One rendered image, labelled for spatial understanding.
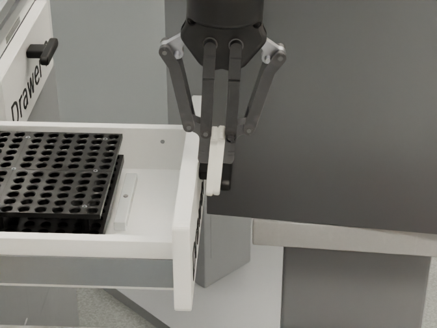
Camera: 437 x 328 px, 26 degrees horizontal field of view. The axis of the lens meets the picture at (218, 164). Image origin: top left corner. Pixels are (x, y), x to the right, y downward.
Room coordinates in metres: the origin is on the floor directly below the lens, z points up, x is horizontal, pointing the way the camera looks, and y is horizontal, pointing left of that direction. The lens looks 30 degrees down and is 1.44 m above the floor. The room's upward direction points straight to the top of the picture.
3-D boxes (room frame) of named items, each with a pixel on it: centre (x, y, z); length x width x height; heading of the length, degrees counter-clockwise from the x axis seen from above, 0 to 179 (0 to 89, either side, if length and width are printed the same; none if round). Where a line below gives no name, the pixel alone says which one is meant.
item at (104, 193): (0.91, 0.13, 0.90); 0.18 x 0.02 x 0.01; 177
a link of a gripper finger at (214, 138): (0.87, 0.01, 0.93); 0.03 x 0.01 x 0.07; 179
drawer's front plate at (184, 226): (0.91, 0.03, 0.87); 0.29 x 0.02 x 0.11; 177
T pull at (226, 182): (0.90, 0.00, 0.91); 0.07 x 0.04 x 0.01; 177
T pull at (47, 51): (1.23, 0.25, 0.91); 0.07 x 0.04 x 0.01; 177
